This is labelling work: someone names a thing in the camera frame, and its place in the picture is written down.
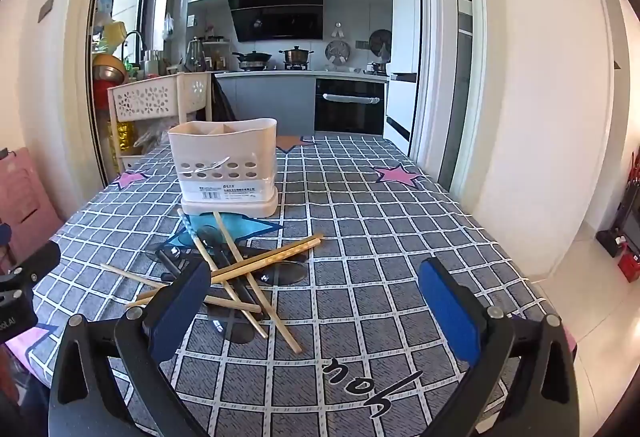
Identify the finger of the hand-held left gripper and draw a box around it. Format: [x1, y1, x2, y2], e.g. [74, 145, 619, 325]
[7, 241, 62, 287]

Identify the gold foil package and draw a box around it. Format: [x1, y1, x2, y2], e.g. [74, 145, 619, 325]
[114, 121, 135, 156]

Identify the steel cooking pot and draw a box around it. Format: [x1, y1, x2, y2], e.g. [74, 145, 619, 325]
[279, 46, 315, 68]

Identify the glass kettle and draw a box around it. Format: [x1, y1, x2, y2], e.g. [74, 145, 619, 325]
[186, 38, 208, 72]

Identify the grey lower kitchen cabinet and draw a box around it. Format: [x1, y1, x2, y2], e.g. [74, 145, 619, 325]
[216, 76, 317, 132]

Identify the black built-in oven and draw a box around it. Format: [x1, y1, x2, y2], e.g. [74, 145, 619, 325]
[315, 78, 387, 136]

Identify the beige plastic storage cart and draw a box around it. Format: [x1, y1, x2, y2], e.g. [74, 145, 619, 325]
[107, 72, 217, 172]

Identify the beige plastic utensil holder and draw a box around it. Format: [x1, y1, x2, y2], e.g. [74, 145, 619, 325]
[167, 118, 280, 220]

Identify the white refrigerator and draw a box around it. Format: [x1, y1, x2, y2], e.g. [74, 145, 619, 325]
[384, 0, 425, 144]

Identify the red fire extinguisher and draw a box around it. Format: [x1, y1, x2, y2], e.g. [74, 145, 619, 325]
[617, 237, 640, 284]

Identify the black range hood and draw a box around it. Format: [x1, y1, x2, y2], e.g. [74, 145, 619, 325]
[227, 0, 325, 42]

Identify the kitchen faucet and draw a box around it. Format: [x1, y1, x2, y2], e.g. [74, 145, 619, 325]
[121, 31, 147, 68]

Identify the grey checked tablecloth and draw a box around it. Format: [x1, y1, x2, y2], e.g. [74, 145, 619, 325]
[20, 134, 581, 437]

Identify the black wok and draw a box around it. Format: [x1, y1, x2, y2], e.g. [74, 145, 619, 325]
[232, 50, 273, 69]

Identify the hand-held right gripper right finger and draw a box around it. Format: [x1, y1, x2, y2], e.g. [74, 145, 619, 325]
[417, 257, 593, 437]

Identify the bundle of wooden chopsticks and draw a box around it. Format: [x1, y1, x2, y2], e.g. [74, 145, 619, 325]
[125, 235, 325, 309]

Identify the round black pan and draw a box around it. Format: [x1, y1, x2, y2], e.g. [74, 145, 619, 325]
[369, 30, 393, 55]

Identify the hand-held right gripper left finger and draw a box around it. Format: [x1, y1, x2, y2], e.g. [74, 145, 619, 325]
[47, 258, 213, 437]

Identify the yellow bowl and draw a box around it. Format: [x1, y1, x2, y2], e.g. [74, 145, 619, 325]
[92, 53, 127, 82]

